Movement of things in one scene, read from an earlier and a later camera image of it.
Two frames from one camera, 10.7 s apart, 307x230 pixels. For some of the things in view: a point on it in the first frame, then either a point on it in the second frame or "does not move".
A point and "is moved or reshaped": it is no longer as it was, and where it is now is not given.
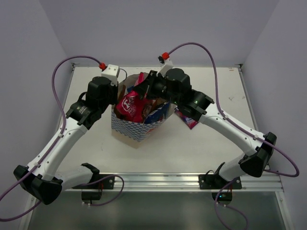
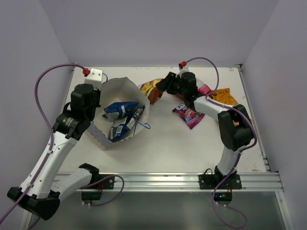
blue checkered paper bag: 131,133 -> 116,90
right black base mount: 217,181 does not move
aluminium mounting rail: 184,182 does not move
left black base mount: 88,197 does not move
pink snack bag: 130,107 -> 204,89
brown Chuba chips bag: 120,95 is moved or reshaped
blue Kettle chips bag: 158,114 -> 120,128
